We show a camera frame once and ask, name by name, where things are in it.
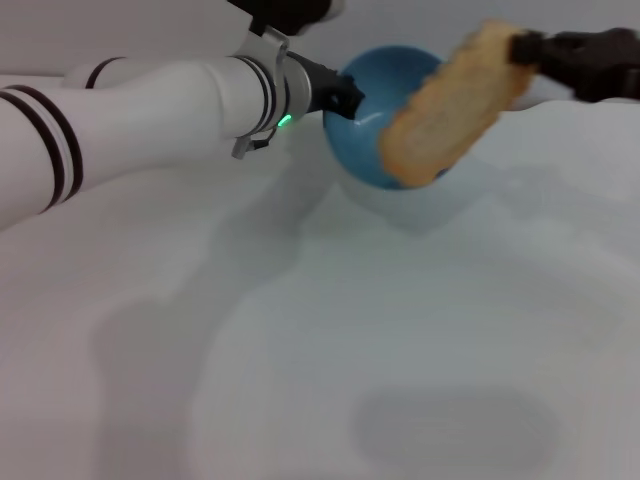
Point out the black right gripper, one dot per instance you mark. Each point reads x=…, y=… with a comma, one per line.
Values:
x=595, y=60

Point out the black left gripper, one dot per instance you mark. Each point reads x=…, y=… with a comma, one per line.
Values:
x=320, y=85

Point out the blue bowl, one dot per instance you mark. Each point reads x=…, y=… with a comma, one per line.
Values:
x=360, y=145

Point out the orange striped bread loaf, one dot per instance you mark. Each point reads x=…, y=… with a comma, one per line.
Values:
x=445, y=115

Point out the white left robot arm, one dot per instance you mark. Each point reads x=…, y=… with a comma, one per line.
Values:
x=140, y=115

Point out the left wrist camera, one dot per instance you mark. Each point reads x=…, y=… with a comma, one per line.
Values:
x=285, y=12

